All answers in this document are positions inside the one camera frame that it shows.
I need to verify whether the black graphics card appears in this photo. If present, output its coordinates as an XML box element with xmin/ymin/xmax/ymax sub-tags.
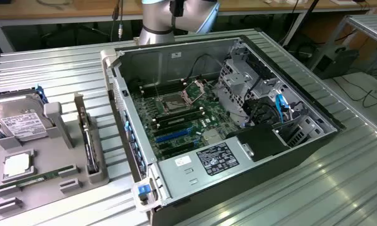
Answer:
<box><xmin>74</xmin><ymin>92</ymin><xmax>100</xmax><ymax>173</ymax></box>

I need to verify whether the green motherboard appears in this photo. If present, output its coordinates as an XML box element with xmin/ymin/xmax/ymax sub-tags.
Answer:
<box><xmin>132</xmin><ymin>78</ymin><xmax>238</xmax><ymax>161</ymax></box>

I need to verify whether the CPU socket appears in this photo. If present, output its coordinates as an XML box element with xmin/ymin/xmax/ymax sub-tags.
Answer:
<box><xmin>156</xmin><ymin>94</ymin><xmax>190</xmax><ymax>113</ymax></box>

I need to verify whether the metal socket cover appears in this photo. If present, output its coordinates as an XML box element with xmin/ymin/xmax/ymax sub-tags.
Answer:
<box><xmin>182</xmin><ymin>80</ymin><xmax>210</xmax><ymax>105</ymax></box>

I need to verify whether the blue expansion slot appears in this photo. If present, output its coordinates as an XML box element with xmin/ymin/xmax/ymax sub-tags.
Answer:
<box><xmin>155</xmin><ymin>125</ymin><xmax>195</xmax><ymax>143</ymax></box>

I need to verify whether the silver chipset heatsink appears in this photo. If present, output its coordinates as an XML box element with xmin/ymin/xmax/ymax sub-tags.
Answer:
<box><xmin>202</xmin><ymin>130</ymin><xmax>223</xmax><ymax>145</ymax></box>

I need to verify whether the black expansion slot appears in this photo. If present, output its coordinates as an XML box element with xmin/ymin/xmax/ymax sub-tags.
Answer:
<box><xmin>160</xmin><ymin>141</ymin><xmax>200</xmax><ymax>156</ymax></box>

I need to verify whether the silver metal drive cage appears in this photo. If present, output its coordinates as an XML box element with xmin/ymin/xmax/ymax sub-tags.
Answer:
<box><xmin>216</xmin><ymin>38</ymin><xmax>291</xmax><ymax>123</ymax></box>

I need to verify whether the black plastic air shroud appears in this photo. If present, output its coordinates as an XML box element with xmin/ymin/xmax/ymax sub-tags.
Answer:
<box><xmin>226</xmin><ymin>123</ymin><xmax>292</xmax><ymax>163</ymax></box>

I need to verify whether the grey power supply unit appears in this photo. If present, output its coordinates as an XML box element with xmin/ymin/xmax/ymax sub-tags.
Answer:
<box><xmin>156</xmin><ymin>136</ymin><xmax>256</xmax><ymax>199</ymax></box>

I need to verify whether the black open PC case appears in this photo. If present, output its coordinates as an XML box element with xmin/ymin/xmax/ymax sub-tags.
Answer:
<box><xmin>100</xmin><ymin>34</ymin><xmax>347</xmax><ymax>226</ymax></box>

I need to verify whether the blue case latch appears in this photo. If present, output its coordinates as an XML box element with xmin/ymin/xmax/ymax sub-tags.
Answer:
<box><xmin>138</xmin><ymin>184</ymin><xmax>152</xmax><ymax>197</ymax></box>

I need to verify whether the grey parts rack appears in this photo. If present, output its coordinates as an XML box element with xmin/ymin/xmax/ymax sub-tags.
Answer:
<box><xmin>0</xmin><ymin>102</ymin><xmax>111</xmax><ymax>222</ymax></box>

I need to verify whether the black box under desk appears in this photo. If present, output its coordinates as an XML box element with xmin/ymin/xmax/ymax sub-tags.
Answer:
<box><xmin>314</xmin><ymin>47</ymin><xmax>360</xmax><ymax>80</ymax></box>

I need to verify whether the silver hard disk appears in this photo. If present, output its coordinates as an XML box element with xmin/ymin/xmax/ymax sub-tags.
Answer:
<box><xmin>0</xmin><ymin>92</ymin><xmax>56</xmax><ymax>142</ymax></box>

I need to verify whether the green RAM stick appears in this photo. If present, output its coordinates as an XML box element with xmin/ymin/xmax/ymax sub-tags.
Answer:
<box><xmin>16</xmin><ymin>170</ymin><xmax>63</xmax><ymax>187</ymax></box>

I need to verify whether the wooden desk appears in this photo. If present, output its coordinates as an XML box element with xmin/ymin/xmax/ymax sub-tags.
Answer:
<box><xmin>0</xmin><ymin>0</ymin><xmax>377</xmax><ymax>53</ymax></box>

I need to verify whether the silver CPU chip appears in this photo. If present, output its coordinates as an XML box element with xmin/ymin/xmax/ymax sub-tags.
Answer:
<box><xmin>3</xmin><ymin>155</ymin><xmax>34</xmax><ymax>178</ymax></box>

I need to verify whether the metal slat side table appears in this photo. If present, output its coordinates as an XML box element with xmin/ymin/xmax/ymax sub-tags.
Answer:
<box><xmin>314</xmin><ymin>15</ymin><xmax>377</xmax><ymax>72</ymax></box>

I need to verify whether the black looped wire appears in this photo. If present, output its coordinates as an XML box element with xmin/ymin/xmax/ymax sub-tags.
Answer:
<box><xmin>187</xmin><ymin>53</ymin><xmax>223</xmax><ymax>82</ymax></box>

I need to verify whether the blue flat wire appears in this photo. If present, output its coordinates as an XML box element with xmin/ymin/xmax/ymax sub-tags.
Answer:
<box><xmin>275</xmin><ymin>93</ymin><xmax>292</xmax><ymax>124</ymax></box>

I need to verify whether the black hanging cable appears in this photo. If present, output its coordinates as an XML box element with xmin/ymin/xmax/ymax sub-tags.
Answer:
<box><xmin>111</xmin><ymin>0</ymin><xmax>126</xmax><ymax>42</ymax></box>

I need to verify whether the black floor cable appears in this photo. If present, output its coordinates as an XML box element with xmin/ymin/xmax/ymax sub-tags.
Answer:
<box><xmin>334</xmin><ymin>68</ymin><xmax>377</xmax><ymax>119</ymax></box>

